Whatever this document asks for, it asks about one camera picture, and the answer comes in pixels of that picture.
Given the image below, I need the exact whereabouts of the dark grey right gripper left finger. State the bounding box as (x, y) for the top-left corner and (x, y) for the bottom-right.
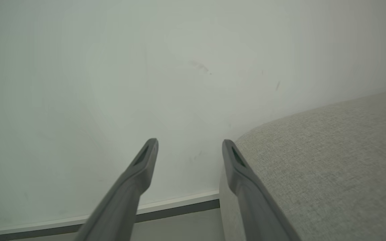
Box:
(74, 138), (159, 241)

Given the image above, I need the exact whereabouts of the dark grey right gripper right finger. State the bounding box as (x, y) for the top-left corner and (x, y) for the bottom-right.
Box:
(222, 139), (303, 241)

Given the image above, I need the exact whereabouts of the white skirting board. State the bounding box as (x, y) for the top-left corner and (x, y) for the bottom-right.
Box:
(0, 191), (220, 239)

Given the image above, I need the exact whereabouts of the light grey fabric sofa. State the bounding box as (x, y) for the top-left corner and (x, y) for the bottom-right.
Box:
(219, 88), (386, 241)

